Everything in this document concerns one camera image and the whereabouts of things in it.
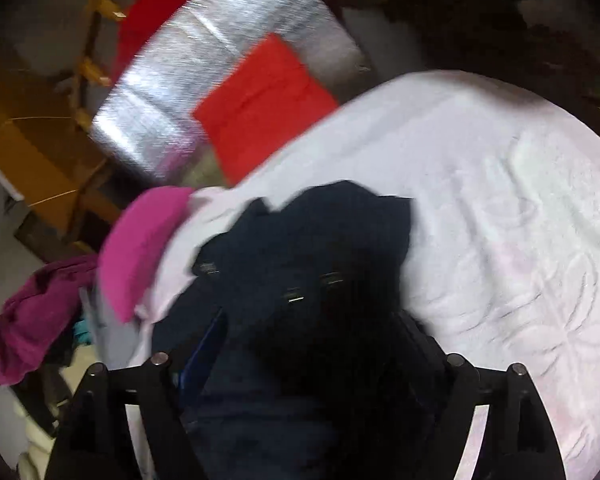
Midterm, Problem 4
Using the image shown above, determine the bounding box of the silver foil insulation board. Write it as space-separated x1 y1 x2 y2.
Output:
89 0 366 186

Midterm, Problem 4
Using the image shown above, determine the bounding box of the magenta cloth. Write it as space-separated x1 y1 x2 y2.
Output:
0 254 101 388

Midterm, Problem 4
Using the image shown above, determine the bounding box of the grey cloth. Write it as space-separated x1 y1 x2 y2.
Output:
80 285 146 366

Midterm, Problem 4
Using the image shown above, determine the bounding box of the wooden stair railing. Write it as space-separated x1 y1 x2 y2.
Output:
55 0 156 131

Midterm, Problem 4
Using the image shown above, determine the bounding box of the magenta pillow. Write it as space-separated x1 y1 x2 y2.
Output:
98 186 196 324

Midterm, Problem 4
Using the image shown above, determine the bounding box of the red cloth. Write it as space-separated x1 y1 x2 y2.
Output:
112 0 236 76

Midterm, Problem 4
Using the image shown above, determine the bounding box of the orange wooden pillar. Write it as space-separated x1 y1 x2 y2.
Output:
0 85 111 261

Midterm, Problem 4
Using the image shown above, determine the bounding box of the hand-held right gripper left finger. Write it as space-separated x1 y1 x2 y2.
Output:
45 309 229 480

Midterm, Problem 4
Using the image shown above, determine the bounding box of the cream leather sofa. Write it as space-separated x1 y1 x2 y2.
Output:
10 360 81 480

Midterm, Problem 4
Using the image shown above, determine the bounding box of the pale pink blanket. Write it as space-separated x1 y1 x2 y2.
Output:
125 70 600 480

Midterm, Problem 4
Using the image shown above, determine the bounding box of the dark navy garment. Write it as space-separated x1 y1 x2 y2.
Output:
150 180 451 480

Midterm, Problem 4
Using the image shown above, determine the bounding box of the teal cloth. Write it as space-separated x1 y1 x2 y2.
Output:
72 320 93 348

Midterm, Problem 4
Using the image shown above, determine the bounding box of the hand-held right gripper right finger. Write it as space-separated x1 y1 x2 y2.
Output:
397 310 568 480

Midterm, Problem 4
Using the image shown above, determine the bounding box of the red pillow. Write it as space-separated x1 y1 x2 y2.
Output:
193 33 340 186

